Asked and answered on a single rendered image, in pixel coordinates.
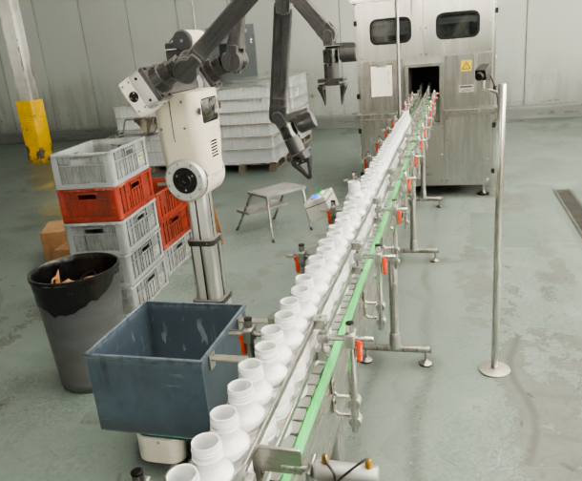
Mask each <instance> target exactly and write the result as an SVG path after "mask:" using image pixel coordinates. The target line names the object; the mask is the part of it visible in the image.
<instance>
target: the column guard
mask: <svg viewBox="0 0 582 481"><path fill-rule="evenodd" d="M15 103H16V108H17V112H18V116H19V120H20V125H21V129H22V133H23V138H24V141H25V145H26V148H27V152H28V159H29V164H34V163H45V162H50V159H49V157H48V155H51V154H53V151H52V141H51V136H50V131H49V126H48V122H47V118H46V113H45V108H44V104H43V99H36V100H31V101H16V102H15Z"/></svg>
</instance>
